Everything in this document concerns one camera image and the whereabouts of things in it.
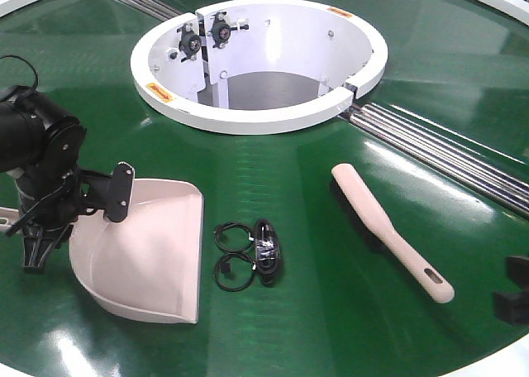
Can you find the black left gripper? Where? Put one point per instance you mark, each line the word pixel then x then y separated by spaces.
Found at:
pixel 48 207

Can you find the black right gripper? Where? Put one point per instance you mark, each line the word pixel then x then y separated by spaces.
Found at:
pixel 512 308

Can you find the pink plastic dustpan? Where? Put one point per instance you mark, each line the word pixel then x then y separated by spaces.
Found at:
pixel 146 268

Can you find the pink hand brush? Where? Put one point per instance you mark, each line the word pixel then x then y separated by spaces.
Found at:
pixel 371 213

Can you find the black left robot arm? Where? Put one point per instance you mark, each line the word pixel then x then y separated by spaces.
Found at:
pixel 40 145

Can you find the green conveyor belt surface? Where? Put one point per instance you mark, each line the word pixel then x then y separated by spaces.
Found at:
pixel 293 283

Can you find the right chrome roller bars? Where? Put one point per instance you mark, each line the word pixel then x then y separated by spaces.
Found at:
pixel 443 154

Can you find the orange warning sticker front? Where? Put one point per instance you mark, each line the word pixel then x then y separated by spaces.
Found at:
pixel 160 92

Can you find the orange warning sticker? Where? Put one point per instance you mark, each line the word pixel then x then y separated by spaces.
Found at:
pixel 340 12
pixel 160 92

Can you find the orange warning sticker back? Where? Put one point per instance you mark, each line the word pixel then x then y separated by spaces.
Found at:
pixel 340 12

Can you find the left black bearing mount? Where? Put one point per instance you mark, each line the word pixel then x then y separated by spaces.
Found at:
pixel 190 42

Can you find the black bearing mount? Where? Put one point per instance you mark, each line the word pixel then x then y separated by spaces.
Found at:
pixel 190 42
pixel 222 29

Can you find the right black bearing mount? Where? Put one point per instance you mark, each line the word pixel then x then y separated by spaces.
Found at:
pixel 222 29

